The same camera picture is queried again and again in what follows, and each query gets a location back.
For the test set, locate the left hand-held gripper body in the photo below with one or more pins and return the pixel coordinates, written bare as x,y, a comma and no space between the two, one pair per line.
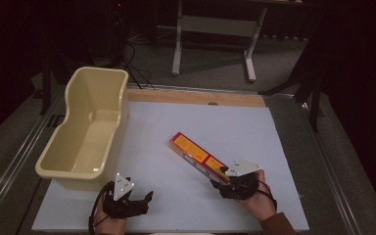
122,199

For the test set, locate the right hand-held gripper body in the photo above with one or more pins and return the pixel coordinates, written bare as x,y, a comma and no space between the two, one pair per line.
241,182

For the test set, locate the long orange red box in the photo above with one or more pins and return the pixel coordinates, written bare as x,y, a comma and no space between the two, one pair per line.
192,152

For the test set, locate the person's left hand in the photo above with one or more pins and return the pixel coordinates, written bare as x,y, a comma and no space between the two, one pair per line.
109,223

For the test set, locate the person's right hand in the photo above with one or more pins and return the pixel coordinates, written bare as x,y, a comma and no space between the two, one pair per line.
261,202

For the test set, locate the white table mat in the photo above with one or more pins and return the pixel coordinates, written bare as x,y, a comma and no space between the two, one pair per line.
182,130

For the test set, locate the cream plastic tub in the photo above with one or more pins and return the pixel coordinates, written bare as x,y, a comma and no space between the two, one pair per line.
91,130

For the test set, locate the wooden board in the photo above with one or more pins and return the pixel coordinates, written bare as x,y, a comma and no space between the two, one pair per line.
196,97

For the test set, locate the black stand legs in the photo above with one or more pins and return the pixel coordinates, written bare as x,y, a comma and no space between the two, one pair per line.
306,88

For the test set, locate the black metal stand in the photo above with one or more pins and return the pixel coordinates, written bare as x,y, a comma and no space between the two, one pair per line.
47,75

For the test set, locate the metal rail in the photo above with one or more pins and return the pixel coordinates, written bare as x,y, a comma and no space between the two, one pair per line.
16,153
331,176

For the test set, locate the white metal table frame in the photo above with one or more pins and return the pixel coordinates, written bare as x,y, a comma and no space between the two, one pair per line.
215,26

